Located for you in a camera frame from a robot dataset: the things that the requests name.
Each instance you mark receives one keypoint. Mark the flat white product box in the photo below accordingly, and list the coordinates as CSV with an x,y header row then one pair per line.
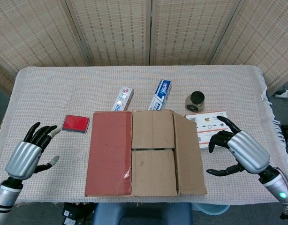
x,y
205,140

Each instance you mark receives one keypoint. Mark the woven folding screen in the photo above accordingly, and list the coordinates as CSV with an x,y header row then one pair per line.
x,y
115,30

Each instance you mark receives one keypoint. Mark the glass jar with black lid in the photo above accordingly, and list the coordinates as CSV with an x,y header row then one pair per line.
x,y
195,100

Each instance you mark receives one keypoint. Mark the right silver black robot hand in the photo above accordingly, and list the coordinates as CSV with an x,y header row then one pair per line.
x,y
249,152

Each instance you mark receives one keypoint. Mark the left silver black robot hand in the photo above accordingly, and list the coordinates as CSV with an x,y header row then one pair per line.
x,y
23,159

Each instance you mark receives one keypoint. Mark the blue chair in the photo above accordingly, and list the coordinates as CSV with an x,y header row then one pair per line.
x,y
141,213

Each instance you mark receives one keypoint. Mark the blue white toothpaste box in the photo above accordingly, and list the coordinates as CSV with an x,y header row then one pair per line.
x,y
160,93

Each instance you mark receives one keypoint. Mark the white woven tablecloth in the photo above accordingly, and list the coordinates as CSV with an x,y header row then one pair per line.
x,y
87,82

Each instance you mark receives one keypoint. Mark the white red toothpaste box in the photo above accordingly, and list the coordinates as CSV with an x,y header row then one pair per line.
x,y
122,98

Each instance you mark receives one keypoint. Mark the red ink pad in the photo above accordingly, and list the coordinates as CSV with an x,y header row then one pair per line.
x,y
76,123

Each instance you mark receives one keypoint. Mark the light blue bin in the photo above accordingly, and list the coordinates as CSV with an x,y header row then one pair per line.
x,y
209,208

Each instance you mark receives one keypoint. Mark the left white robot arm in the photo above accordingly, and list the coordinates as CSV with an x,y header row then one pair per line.
x,y
5,194

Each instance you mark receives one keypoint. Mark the black devices under table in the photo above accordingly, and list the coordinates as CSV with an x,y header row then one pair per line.
x,y
73,214

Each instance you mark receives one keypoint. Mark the red brown cardboard box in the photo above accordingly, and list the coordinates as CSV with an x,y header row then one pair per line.
x,y
153,168

